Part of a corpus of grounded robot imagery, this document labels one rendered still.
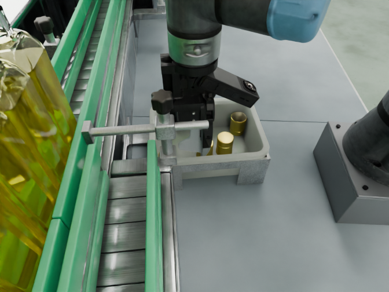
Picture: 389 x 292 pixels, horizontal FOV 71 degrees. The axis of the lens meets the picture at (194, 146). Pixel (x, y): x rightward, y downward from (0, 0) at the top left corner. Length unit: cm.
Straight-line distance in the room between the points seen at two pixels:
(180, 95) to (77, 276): 29
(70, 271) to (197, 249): 26
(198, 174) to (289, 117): 32
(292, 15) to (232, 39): 75
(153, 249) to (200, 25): 26
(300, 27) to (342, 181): 32
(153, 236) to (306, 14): 26
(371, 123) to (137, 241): 41
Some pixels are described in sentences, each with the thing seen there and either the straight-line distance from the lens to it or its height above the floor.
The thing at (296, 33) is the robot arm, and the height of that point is 109.
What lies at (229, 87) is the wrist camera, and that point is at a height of 96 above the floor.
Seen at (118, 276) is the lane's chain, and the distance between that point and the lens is 36.
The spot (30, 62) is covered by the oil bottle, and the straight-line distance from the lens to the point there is 32.
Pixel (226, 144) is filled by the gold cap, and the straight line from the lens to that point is 56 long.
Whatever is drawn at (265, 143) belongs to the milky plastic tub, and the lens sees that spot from 53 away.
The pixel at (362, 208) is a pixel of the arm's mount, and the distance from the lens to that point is 55.
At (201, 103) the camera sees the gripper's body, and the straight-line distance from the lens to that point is 44.
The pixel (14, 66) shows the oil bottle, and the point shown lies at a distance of 30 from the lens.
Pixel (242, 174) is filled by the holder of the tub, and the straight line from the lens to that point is 54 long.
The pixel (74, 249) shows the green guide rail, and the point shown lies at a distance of 29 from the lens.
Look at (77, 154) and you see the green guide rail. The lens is 37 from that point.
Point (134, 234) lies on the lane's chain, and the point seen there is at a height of 88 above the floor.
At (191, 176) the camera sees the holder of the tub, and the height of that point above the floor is 79.
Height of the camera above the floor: 122
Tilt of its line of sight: 48 degrees down
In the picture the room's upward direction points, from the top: straight up
